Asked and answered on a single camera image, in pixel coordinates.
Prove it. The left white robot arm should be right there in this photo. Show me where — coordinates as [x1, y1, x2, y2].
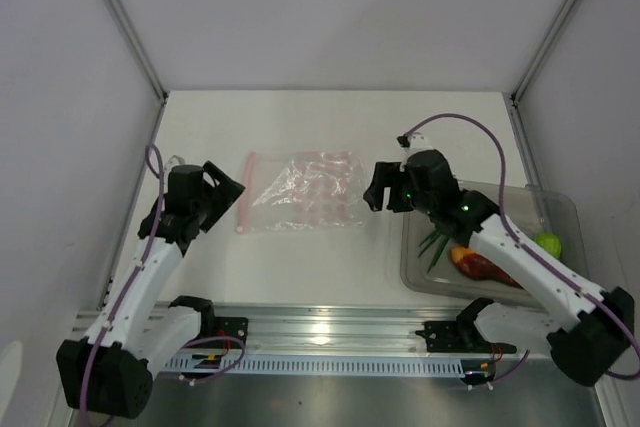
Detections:
[56, 161, 245, 419]

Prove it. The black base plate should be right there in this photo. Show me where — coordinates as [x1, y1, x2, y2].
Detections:
[414, 320, 517, 354]
[198, 317, 249, 350]

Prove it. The green round fruit toy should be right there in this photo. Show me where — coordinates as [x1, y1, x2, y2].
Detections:
[534, 232, 562, 260]

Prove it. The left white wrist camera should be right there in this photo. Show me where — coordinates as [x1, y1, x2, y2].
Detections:
[163, 155, 186, 171]

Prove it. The red meat slice toy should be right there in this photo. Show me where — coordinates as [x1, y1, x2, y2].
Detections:
[450, 246, 521, 289]

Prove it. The white slotted cable duct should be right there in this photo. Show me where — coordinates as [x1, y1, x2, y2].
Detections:
[163, 354, 465, 378]

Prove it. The clear plastic food container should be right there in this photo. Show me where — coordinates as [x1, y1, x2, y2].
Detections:
[400, 185, 589, 308]

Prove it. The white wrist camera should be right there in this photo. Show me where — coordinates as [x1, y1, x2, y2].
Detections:
[163, 155, 186, 171]
[396, 132, 433, 161]

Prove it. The green scallion toy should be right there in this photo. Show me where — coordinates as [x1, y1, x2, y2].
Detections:
[418, 229, 450, 273]

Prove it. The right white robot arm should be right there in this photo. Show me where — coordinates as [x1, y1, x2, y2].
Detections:
[363, 149, 639, 387]

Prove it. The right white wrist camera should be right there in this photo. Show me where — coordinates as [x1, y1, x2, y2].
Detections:
[396, 132, 433, 161]

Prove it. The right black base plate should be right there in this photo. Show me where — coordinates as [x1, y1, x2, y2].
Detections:
[414, 320, 517, 354]

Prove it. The aluminium mounting rail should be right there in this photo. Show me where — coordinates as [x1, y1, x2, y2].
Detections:
[69, 304, 556, 356]

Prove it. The clear pink zip bag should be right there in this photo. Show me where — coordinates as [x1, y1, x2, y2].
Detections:
[236, 151, 367, 234]

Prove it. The aluminium frame post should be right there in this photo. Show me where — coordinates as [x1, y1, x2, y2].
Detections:
[510, 0, 582, 108]
[102, 0, 167, 103]

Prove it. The left aluminium frame post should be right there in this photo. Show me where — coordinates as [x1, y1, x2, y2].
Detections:
[102, 0, 167, 103]

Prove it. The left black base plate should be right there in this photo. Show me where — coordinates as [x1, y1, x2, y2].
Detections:
[198, 317, 249, 350]

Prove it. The right aluminium frame post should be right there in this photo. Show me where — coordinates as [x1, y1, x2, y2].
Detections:
[510, 0, 582, 108]

